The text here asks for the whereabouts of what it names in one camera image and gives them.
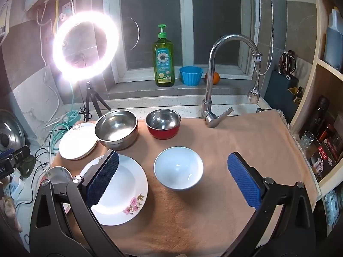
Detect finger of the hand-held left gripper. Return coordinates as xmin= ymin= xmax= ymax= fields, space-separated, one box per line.
xmin=0 ymin=145 xmax=30 ymax=164

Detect scissors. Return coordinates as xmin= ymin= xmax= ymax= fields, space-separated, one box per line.
xmin=279 ymin=50 xmax=296 ymax=75

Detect blue ribbed cup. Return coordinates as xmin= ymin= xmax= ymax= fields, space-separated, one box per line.
xmin=179 ymin=66 xmax=203 ymax=86

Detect black tripod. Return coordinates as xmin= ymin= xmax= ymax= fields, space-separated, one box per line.
xmin=81 ymin=81 xmax=111 ymax=122

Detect leaf print white plate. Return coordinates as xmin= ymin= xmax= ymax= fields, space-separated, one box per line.
xmin=58 ymin=122 xmax=99 ymax=160

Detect ring light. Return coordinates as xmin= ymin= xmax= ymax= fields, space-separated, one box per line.
xmin=52 ymin=11 xmax=120 ymax=82

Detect person's left forearm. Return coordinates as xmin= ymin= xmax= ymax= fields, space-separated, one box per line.
xmin=0 ymin=195 xmax=20 ymax=232

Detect green dish soap bottle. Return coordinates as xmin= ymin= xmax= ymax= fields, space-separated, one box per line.
xmin=153 ymin=24 xmax=175 ymax=87

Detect metal shower hose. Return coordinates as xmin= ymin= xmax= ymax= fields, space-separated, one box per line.
xmin=256 ymin=0 xmax=274 ymax=76

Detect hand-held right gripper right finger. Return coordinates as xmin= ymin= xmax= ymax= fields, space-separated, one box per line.
xmin=220 ymin=152 xmax=317 ymax=257

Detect dark bottle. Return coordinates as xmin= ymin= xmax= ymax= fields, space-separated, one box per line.
xmin=311 ymin=96 xmax=329 ymax=137

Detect white ceramic bowl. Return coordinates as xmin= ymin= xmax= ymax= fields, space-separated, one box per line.
xmin=153 ymin=147 xmax=203 ymax=191

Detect white cable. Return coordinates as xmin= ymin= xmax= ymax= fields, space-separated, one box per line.
xmin=38 ymin=5 xmax=61 ymax=129

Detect printed box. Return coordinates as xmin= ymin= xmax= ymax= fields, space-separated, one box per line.
xmin=308 ymin=138 xmax=338 ymax=181

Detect teal hose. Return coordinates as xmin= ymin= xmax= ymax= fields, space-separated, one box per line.
xmin=47 ymin=83 xmax=81 ymax=152

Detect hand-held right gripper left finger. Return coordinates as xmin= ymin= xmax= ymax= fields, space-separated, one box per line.
xmin=29 ymin=150 xmax=120 ymax=257

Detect red steel bowl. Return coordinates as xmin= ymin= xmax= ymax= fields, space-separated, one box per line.
xmin=145 ymin=109 xmax=182 ymax=140

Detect yellow pipe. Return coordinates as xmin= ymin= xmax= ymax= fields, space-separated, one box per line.
xmin=54 ymin=0 xmax=60 ymax=30

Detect black cable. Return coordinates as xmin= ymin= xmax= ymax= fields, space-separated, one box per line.
xmin=15 ymin=147 xmax=58 ymax=212

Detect tan towel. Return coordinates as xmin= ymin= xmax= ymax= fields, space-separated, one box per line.
xmin=50 ymin=109 xmax=318 ymax=256

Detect steel pot lid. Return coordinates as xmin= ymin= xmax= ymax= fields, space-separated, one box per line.
xmin=0 ymin=109 xmax=26 ymax=156

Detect blue patterned jar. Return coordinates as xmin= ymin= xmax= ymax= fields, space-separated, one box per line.
xmin=323 ymin=190 xmax=341 ymax=220

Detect white window frame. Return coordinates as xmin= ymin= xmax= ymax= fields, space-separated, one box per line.
xmin=103 ymin=0 xmax=259 ymax=83

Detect orange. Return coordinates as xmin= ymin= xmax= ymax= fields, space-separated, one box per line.
xmin=205 ymin=72 xmax=220 ymax=85

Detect black knife block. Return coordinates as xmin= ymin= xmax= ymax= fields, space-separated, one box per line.
xmin=269 ymin=70 xmax=304 ymax=117

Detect chrome faucet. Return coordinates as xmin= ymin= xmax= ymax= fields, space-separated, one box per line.
xmin=201 ymin=34 xmax=262 ymax=128

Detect large steel bowl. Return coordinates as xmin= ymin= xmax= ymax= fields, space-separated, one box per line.
xmin=95 ymin=110 xmax=139 ymax=150

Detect green glass ashtray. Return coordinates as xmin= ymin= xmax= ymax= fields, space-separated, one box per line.
xmin=17 ymin=155 xmax=36 ymax=178

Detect drinking glass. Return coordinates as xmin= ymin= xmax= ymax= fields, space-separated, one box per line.
xmin=300 ymin=131 xmax=314 ymax=150

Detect wooden shelf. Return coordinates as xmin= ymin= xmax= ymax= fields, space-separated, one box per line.
xmin=289 ymin=0 xmax=343 ymax=201

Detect white power strip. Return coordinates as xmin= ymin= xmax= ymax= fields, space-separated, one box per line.
xmin=8 ymin=171 xmax=25 ymax=201

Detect pink floral white plate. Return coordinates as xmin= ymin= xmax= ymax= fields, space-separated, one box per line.
xmin=80 ymin=154 xmax=149 ymax=226

